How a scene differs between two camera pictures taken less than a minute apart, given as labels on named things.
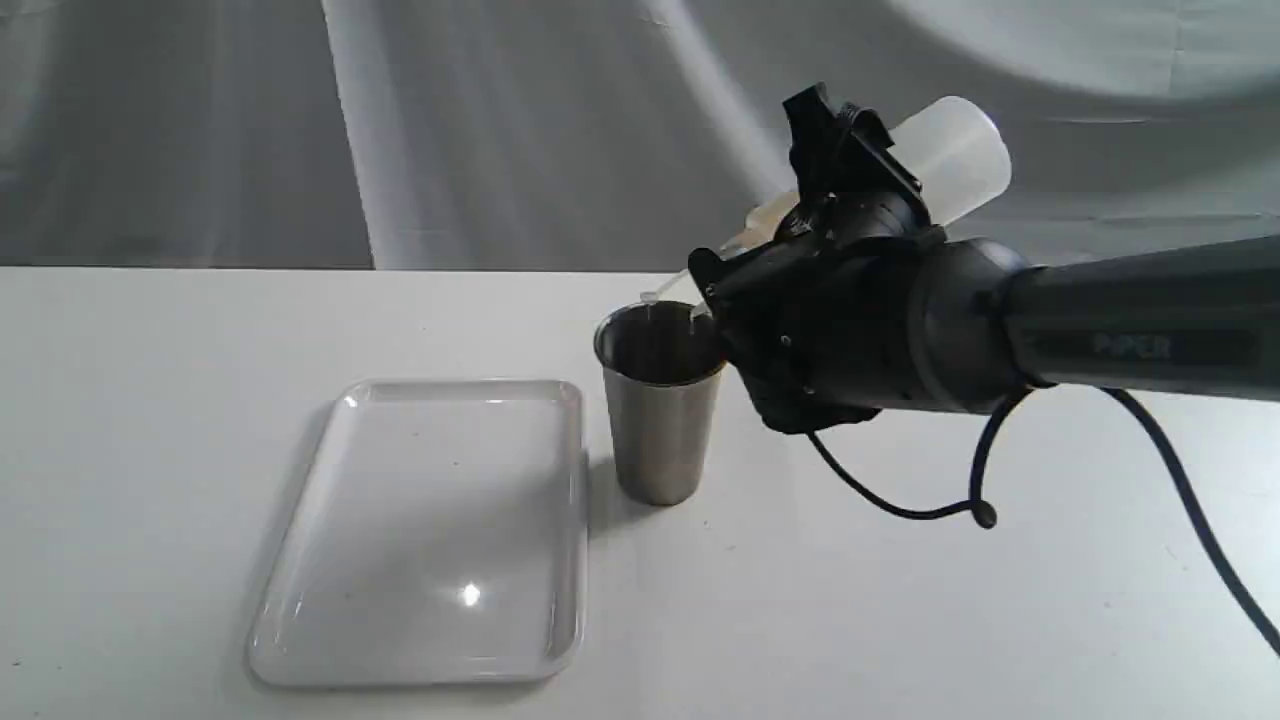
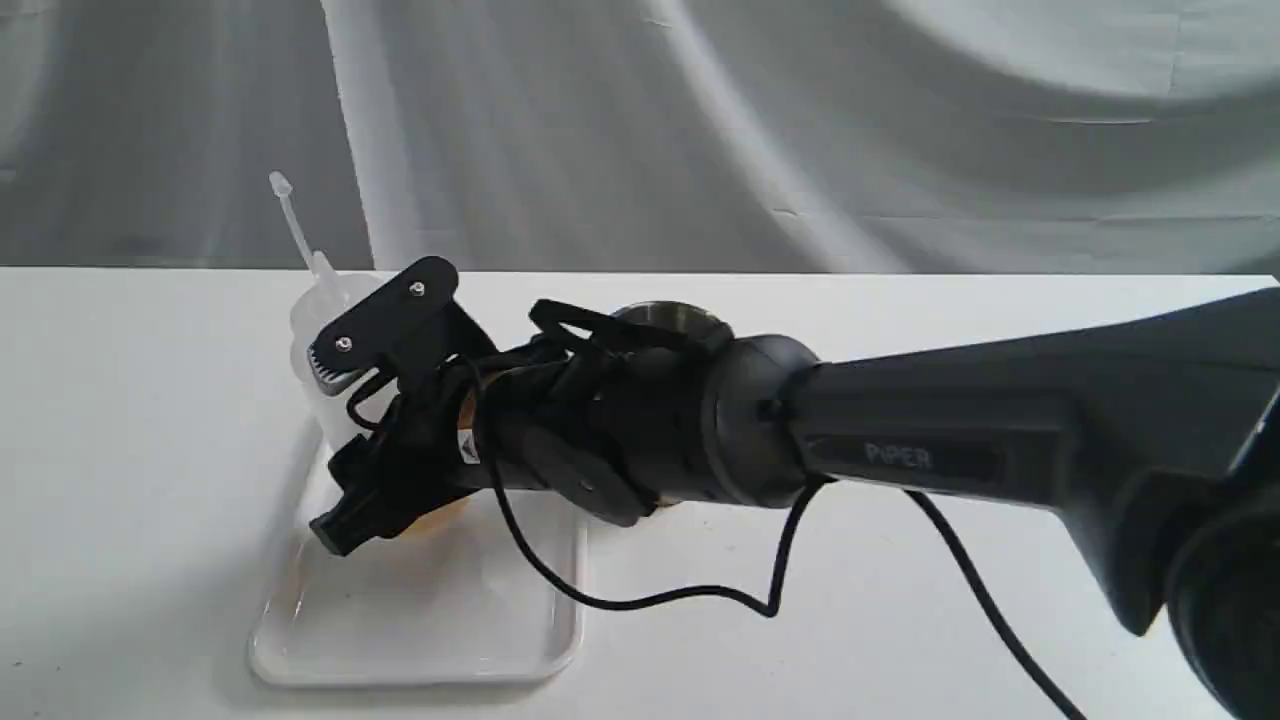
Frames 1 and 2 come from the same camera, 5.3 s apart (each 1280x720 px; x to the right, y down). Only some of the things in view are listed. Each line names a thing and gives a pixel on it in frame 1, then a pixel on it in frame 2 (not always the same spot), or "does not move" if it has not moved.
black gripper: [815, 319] to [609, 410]
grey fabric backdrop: [514, 134] does not move
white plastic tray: [440, 539] does not move
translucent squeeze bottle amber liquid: [955, 157] to [326, 298]
